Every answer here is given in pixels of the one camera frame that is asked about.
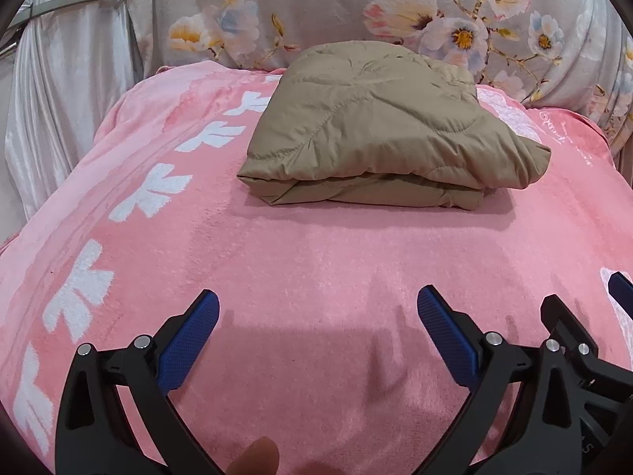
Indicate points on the person's left hand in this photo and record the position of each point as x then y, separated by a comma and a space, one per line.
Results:
254, 457

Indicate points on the white curtain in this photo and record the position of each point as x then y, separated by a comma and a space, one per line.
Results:
64, 84

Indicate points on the curved metal rail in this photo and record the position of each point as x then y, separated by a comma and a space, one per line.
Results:
74, 3

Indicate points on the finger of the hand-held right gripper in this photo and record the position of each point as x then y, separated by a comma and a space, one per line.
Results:
623, 292
568, 321

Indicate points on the tan quilted jacket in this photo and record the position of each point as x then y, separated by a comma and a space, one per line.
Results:
371, 123

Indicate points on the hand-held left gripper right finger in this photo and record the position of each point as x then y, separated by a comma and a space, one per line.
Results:
445, 336

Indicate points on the pink blanket with white print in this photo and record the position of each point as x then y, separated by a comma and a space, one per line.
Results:
321, 267

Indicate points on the grey floral quilt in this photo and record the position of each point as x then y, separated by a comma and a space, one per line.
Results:
321, 0

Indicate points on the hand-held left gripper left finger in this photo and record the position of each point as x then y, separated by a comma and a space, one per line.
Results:
190, 341

